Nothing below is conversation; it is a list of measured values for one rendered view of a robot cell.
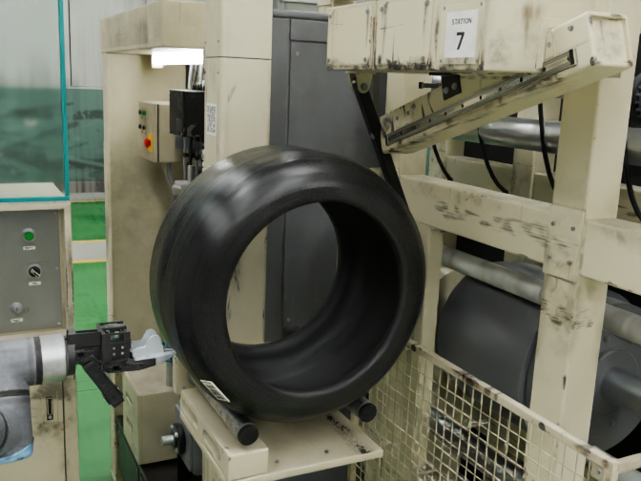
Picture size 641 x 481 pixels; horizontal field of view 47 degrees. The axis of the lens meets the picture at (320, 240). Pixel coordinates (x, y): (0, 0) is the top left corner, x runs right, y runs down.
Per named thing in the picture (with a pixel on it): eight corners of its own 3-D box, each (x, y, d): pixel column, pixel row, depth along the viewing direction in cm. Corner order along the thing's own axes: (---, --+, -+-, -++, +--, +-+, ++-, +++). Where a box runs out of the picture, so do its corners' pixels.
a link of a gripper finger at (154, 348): (180, 334, 145) (133, 339, 141) (179, 362, 146) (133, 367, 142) (175, 329, 148) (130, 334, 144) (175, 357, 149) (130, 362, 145)
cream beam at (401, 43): (322, 71, 178) (325, 7, 175) (409, 74, 189) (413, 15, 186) (480, 72, 125) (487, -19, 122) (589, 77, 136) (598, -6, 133)
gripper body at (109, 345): (134, 331, 140) (68, 338, 135) (134, 373, 142) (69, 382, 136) (126, 319, 147) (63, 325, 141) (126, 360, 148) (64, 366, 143)
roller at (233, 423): (203, 361, 179) (210, 376, 180) (187, 369, 177) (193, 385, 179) (256, 421, 148) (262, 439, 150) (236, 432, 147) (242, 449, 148)
